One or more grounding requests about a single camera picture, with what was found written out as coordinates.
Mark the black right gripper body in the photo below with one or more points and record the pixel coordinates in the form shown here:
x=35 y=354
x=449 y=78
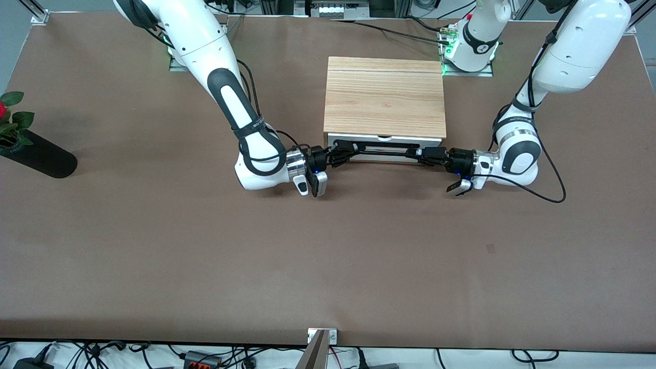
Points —
x=318 y=156

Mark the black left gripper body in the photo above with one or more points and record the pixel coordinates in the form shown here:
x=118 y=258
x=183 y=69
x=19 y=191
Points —
x=459 y=159

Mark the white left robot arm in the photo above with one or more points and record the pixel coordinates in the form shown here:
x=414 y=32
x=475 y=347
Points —
x=574 y=46

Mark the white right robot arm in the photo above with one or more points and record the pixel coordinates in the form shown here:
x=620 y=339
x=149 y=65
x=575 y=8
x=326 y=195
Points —
x=205 y=41

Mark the light wooden drawer cabinet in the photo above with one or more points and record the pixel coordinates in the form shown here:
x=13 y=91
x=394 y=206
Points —
x=384 y=95

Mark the white power strip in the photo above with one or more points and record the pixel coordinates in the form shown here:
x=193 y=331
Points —
x=335 y=9

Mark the black and orange connector block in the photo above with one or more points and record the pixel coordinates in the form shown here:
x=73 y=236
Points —
x=202 y=360

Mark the black vase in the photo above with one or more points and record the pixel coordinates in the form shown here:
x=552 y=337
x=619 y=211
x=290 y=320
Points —
x=43 y=159

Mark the black power adapter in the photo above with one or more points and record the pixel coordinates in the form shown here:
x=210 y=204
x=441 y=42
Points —
x=32 y=364

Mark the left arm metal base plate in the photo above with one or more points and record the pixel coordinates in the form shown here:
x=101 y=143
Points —
x=487 y=72

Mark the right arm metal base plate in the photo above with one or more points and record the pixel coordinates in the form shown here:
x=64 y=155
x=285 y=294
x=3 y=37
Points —
x=177 y=64

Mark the small metal clamp bracket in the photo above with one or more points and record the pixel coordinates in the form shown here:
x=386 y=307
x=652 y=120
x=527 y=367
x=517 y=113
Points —
x=332 y=336

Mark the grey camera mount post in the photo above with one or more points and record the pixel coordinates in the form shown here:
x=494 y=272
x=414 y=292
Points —
x=313 y=356

